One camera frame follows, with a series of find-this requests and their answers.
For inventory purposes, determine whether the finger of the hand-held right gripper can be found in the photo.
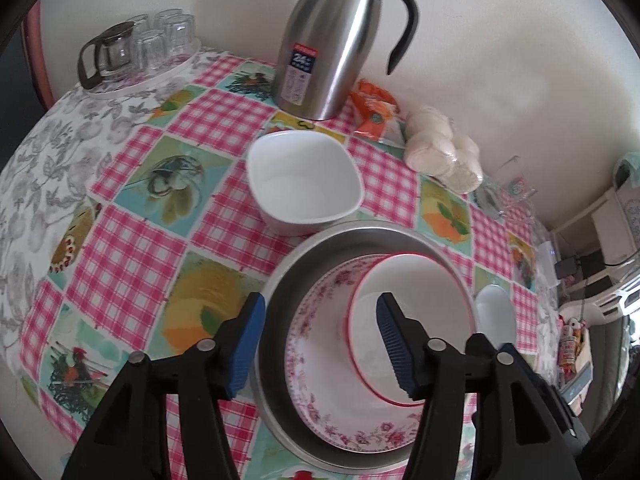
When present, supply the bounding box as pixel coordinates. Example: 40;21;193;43
500;342;551;396

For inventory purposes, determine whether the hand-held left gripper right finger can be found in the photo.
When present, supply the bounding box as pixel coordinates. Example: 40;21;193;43
376;292;583;480

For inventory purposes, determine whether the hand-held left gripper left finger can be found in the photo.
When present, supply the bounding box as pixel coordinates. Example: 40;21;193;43
60;292;267;480

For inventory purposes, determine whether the white strawberry print bowl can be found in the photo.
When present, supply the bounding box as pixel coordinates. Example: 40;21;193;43
340;253;476;407

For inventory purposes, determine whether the stainless steel plate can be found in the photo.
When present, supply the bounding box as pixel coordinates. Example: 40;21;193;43
252;220;481;473

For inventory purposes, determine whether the white floral rimmed plate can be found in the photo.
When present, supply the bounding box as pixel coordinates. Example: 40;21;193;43
284;255;426;453

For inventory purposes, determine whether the blue flat object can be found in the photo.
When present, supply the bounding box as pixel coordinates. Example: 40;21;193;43
560;360;596;413

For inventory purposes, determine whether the light blue bowl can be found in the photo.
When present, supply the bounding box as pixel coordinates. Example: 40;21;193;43
472;284;516;348

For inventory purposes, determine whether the white plastic chair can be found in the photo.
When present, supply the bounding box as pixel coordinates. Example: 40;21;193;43
557;270;640;333

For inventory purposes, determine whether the pink checked printed tablecloth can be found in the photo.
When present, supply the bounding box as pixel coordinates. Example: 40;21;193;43
0;50;558;480

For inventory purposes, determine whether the clear plastic wrapper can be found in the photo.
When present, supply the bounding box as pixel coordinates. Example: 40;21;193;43
472;157;538;221

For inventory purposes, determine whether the white cabinet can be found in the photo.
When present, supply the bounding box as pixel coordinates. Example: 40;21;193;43
591;180;640;267

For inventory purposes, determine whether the small white square bowl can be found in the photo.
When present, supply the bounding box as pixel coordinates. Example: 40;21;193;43
246;130;364;237

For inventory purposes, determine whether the bag of white steamed buns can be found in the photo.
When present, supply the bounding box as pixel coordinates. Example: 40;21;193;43
404;105;485;193

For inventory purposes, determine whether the orange snack packet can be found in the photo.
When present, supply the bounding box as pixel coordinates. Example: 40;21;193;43
348;79;407;146

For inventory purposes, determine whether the white round tray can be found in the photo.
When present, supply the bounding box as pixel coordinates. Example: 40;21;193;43
81;35;202;99

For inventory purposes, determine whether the stainless steel thermos carafe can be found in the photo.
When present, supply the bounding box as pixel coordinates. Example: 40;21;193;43
271;0;420;121

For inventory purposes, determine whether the red panel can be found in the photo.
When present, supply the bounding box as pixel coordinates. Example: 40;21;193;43
22;7;56;111

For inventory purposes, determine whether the glass teapot with brown handle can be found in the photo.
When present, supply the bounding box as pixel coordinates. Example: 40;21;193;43
77;22;137;91

